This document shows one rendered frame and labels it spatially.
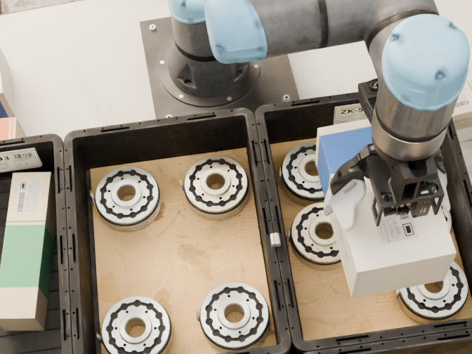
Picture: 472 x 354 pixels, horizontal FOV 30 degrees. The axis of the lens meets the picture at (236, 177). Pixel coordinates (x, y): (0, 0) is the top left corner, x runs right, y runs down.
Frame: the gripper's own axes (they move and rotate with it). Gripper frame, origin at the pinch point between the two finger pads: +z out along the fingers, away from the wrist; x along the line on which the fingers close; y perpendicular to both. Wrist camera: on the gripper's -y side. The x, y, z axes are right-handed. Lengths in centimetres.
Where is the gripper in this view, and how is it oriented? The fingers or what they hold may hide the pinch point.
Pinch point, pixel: (381, 197)
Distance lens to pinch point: 111.3
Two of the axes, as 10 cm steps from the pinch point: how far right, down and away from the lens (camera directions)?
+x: 9.8, -1.9, 0.5
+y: 1.9, 8.7, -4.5
